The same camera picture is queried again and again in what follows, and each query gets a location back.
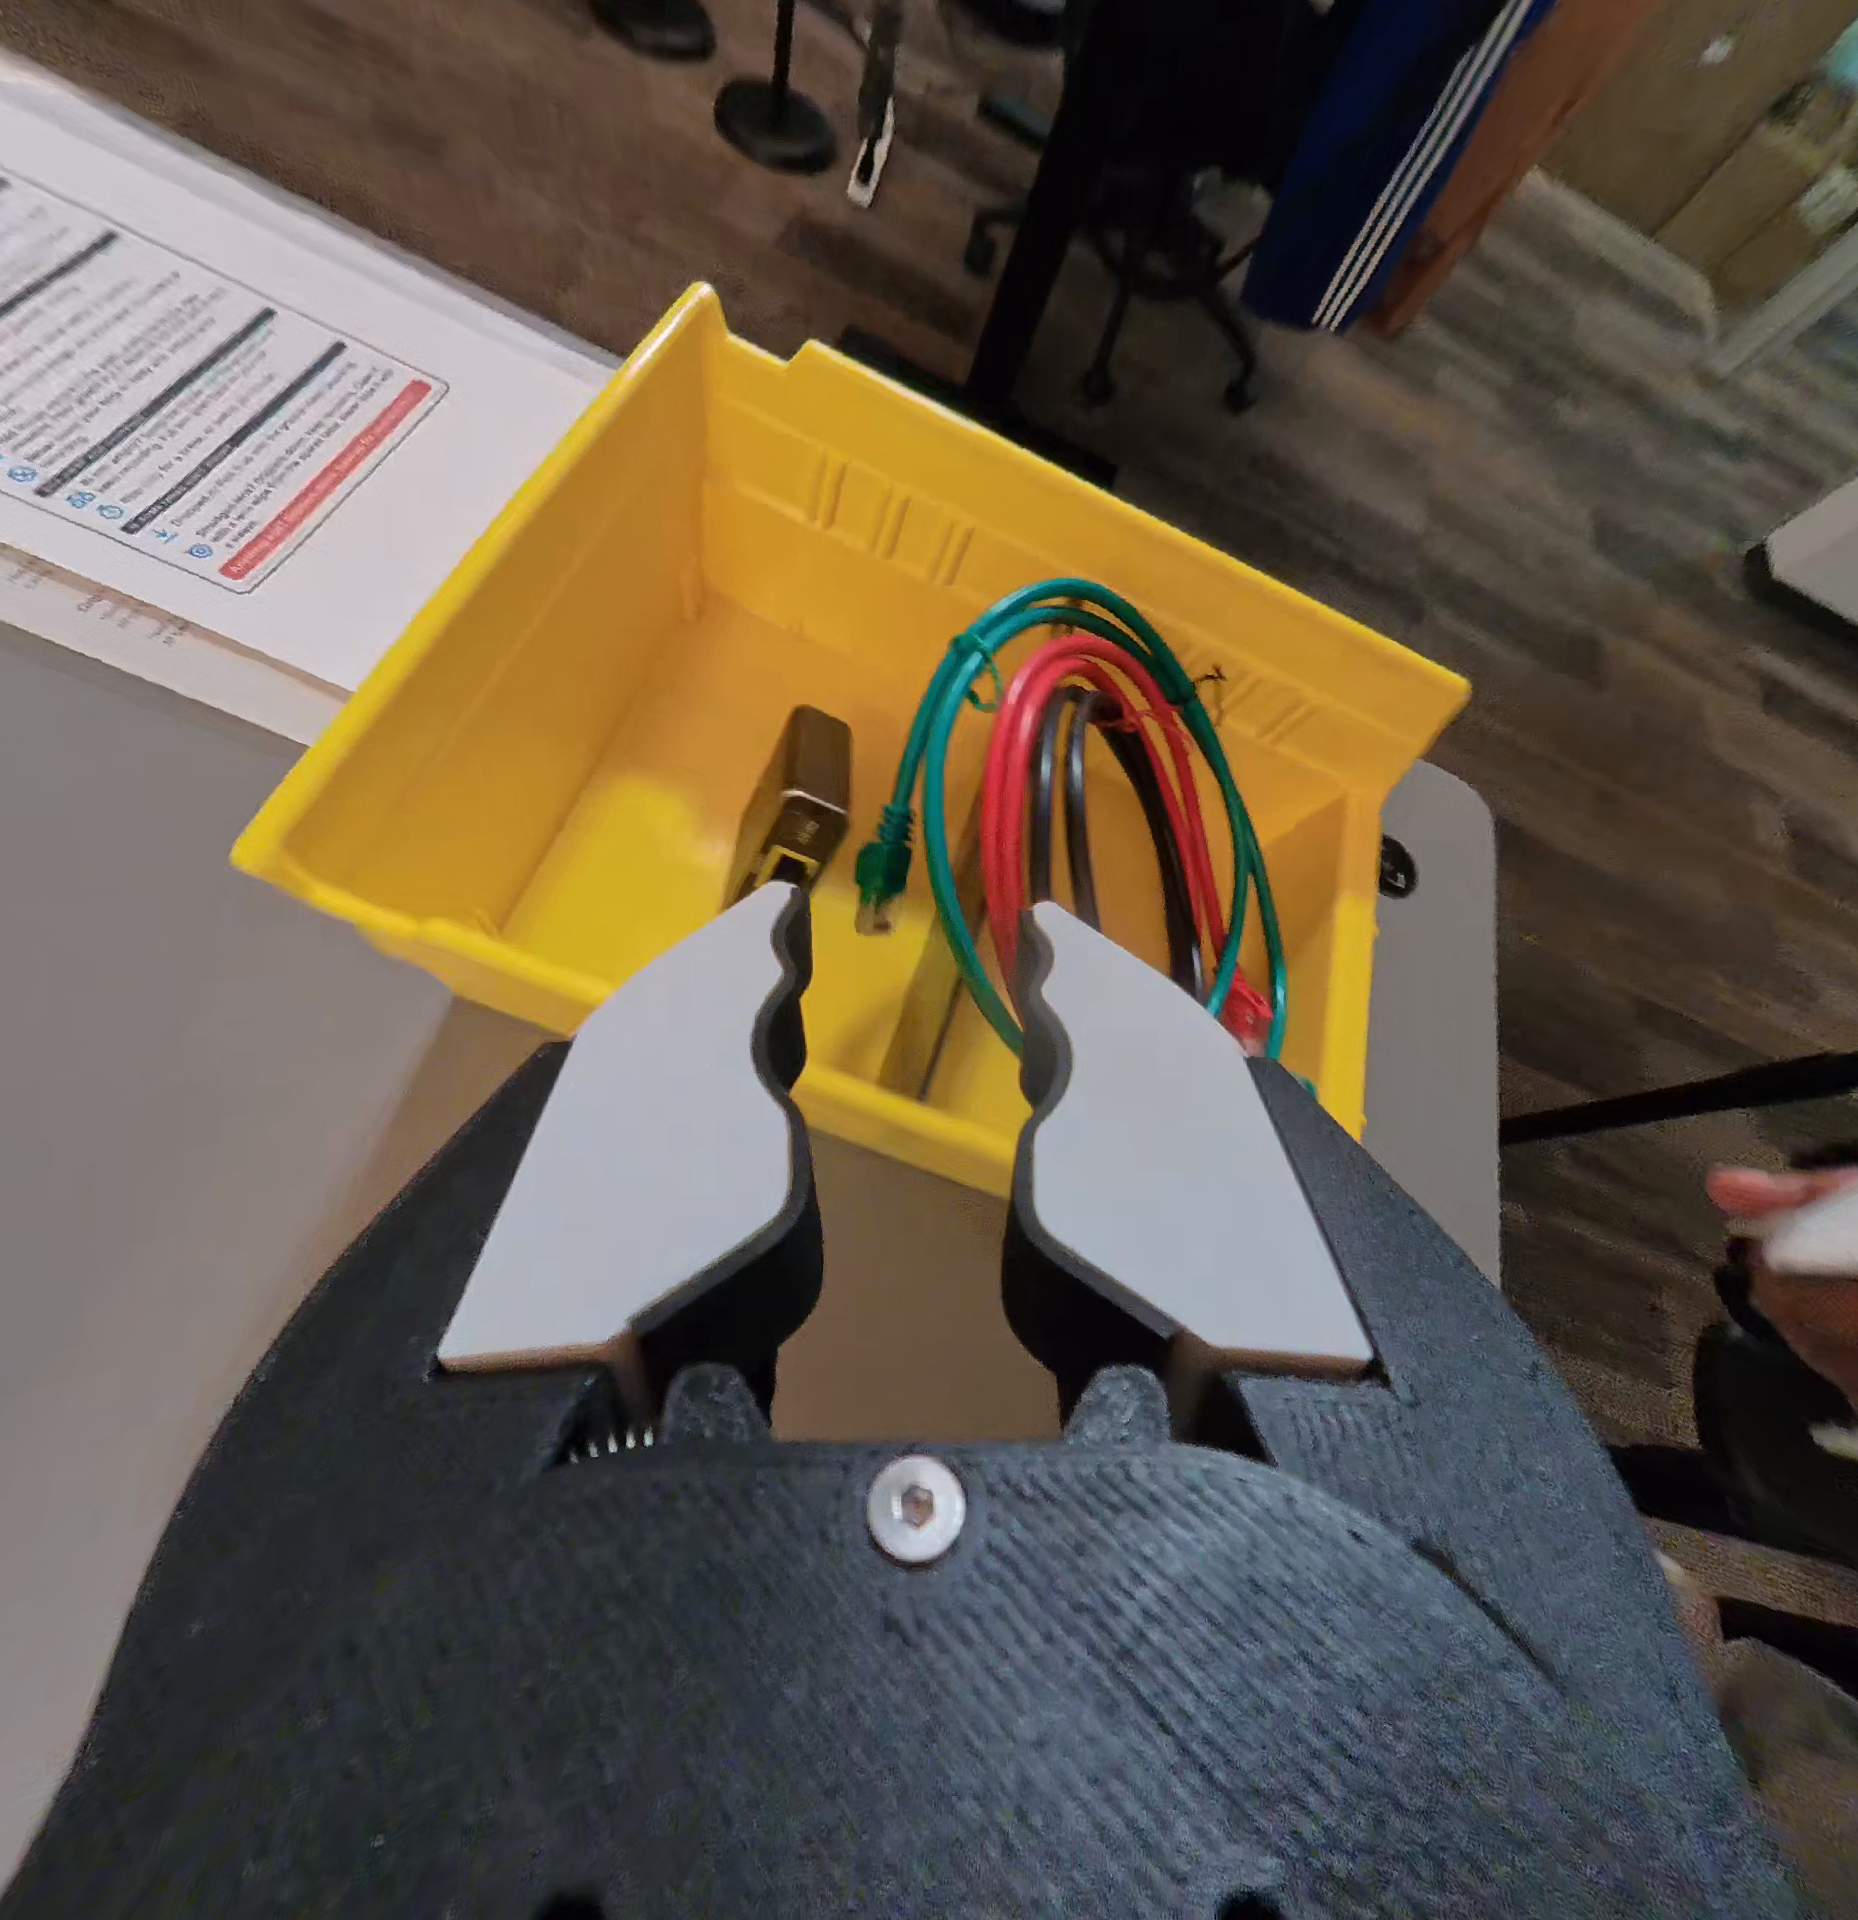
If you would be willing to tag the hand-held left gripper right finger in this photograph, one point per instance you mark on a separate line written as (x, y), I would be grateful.
(1185, 1201)

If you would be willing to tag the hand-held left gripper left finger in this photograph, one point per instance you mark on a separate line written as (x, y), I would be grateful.
(645, 1186)

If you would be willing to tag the black network splitter adapter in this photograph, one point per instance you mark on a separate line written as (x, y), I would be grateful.
(810, 767)

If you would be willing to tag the yellow plastic bin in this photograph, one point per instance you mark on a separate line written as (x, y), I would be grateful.
(569, 721)

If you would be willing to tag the grey desk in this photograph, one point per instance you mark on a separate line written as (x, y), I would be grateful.
(194, 976)

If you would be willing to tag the person's right hand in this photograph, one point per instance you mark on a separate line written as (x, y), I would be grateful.
(1829, 1351)

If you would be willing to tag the black bar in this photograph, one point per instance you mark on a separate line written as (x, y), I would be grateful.
(1695, 1096)

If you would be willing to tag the red twist tie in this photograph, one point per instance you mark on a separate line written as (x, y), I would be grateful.
(1131, 721)

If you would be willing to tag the black twist tie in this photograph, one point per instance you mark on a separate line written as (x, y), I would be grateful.
(1211, 687)

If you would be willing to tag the green twist tie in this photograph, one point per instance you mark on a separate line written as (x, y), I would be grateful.
(972, 651)

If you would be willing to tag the black office chair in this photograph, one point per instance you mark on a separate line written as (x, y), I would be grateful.
(1169, 286)

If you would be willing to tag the printed instruction sheet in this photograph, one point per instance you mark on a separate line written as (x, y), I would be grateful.
(194, 376)

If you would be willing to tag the black metal table leg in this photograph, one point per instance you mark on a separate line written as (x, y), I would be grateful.
(1049, 227)

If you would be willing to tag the blue jacket with white stripes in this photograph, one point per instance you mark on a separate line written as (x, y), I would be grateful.
(1364, 197)

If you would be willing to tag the black round stand base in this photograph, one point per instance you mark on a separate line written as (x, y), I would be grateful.
(653, 31)
(780, 129)

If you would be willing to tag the cardboard box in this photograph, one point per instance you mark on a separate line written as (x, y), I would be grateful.
(1695, 167)

